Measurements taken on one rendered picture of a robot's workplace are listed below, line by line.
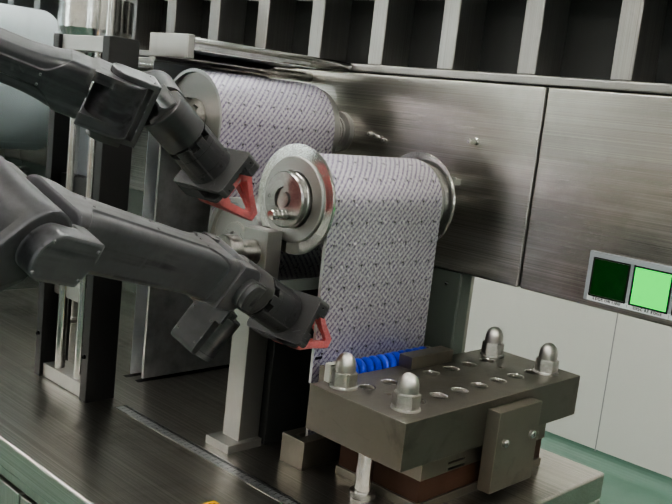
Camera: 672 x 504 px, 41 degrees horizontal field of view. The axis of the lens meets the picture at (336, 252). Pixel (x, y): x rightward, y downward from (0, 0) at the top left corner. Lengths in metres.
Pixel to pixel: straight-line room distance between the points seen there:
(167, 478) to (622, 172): 0.72
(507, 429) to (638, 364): 2.73
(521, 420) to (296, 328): 0.32
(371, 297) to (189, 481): 0.35
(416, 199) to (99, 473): 0.56
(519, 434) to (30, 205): 0.77
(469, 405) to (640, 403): 2.81
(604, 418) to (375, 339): 2.80
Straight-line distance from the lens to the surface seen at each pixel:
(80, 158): 1.44
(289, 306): 1.09
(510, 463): 1.22
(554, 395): 1.31
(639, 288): 1.26
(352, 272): 1.20
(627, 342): 3.90
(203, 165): 1.09
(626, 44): 1.30
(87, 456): 1.22
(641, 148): 1.26
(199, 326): 1.04
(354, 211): 1.18
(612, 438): 4.01
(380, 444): 1.07
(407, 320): 1.31
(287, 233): 1.19
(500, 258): 1.37
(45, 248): 0.63
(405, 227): 1.27
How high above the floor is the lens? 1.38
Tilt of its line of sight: 9 degrees down
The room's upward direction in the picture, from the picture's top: 6 degrees clockwise
